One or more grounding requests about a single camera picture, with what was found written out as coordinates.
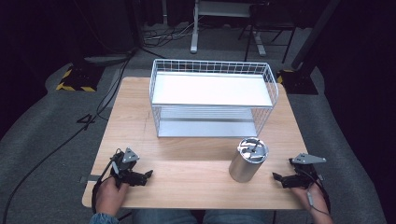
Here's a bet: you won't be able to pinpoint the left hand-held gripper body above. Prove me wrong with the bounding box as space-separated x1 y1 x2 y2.
109 147 141 188

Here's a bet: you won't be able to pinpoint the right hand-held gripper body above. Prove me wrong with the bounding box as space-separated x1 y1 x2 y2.
288 152 328 189

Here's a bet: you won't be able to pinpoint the person's left hand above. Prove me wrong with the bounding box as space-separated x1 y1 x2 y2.
94 175 131 217

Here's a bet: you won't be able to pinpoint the grey tape strip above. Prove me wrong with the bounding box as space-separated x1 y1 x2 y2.
79 175 103 184

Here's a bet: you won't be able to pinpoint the silver metal cup with lid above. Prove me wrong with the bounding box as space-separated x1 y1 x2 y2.
228 136 270 184

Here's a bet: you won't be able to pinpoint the person's blue jeans legs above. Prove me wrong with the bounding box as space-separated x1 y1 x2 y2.
132 208 269 224

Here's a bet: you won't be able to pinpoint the yellow-black striped stand base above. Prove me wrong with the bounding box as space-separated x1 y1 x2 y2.
55 63 106 93
276 68 319 95

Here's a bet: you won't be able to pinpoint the black slanted stand pole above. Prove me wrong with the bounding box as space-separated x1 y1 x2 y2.
290 0 342 71

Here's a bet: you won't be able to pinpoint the black chair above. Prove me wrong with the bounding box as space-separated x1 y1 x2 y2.
237 2 299 64

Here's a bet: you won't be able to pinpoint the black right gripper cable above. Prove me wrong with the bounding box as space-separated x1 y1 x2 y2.
303 169 332 217

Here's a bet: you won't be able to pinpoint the long black floor cable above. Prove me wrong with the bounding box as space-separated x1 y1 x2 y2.
0 49 138 223

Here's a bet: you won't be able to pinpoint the white wire shelf rack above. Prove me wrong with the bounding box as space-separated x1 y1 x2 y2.
148 58 280 139

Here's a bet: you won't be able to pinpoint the bundle of floor cables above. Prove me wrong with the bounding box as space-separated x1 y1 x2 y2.
142 17 204 49

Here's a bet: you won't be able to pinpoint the white metal desk frame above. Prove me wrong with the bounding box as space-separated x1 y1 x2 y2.
190 0 268 57

